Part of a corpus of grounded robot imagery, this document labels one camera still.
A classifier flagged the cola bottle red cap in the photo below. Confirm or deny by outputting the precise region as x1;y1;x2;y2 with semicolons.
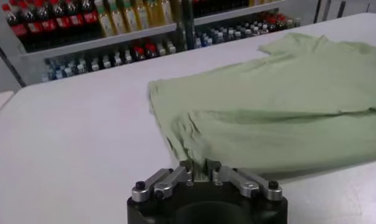
34;0;59;45
50;0;73;42
18;1;45;48
65;0;87;39
144;41;157;58
80;0;100;37
1;2;32;51
276;12;286;30
267;14;277;32
132;44;145;61

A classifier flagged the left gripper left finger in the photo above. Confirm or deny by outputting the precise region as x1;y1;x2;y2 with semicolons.
131;159;195;204

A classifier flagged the light green shirt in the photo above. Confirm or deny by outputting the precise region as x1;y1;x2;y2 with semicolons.
147;32;376;181

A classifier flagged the glass door black frame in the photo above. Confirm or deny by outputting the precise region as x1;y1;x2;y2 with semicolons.
0;38;26;88
313;0;347;24

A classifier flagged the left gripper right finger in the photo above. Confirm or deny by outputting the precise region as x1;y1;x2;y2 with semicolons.
205;159;283;202

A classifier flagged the white beverage display shelf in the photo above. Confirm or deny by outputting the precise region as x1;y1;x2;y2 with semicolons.
181;0;302;51
0;0;190;88

